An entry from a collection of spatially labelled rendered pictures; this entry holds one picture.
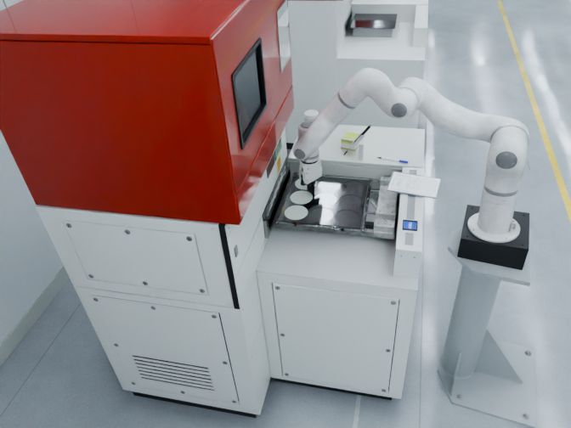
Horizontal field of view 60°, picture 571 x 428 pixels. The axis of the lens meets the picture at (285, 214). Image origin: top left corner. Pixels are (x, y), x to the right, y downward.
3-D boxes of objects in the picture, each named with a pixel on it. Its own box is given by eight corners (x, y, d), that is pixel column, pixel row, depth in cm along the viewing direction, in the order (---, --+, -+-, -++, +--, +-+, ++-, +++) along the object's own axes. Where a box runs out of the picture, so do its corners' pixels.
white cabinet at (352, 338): (272, 387, 248) (255, 273, 197) (308, 256, 321) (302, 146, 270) (403, 410, 234) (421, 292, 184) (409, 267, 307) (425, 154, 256)
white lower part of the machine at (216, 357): (126, 399, 248) (71, 287, 197) (187, 281, 310) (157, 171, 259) (262, 425, 233) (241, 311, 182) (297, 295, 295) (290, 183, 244)
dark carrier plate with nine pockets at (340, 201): (278, 221, 209) (278, 220, 208) (295, 175, 235) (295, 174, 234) (360, 229, 201) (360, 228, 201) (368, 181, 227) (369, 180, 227)
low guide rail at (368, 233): (277, 228, 217) (277, 222, 215) (279, 225, 218) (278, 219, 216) (394, 239, 206) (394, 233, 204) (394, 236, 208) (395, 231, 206)
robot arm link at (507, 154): (519, 181, 185) (533, 122, 171) (516, 209, 171) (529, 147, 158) (485, 177, 189) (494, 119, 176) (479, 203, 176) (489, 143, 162)
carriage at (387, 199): (373, 237, 203) (373, 232, 202) (380, 186, 231) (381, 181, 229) (392, 239, 202) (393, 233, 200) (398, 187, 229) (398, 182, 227)
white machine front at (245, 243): (234, 308, 183) (217, 225, 158) (284, 182, 244) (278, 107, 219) (242, 309, 182) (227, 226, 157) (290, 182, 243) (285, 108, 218)
